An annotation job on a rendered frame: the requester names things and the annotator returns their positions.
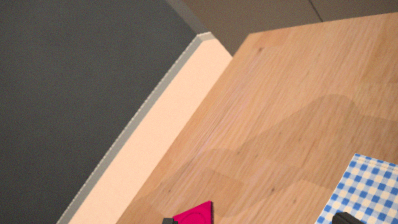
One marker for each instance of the pink square coaster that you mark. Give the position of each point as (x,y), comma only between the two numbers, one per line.
(201,214)

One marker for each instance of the blue and white checkered cloth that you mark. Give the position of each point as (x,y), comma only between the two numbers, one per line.
(368,190)

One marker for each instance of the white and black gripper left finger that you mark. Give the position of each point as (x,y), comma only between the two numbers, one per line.
(169,221)

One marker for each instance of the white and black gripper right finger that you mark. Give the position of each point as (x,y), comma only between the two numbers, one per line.
(345,218)

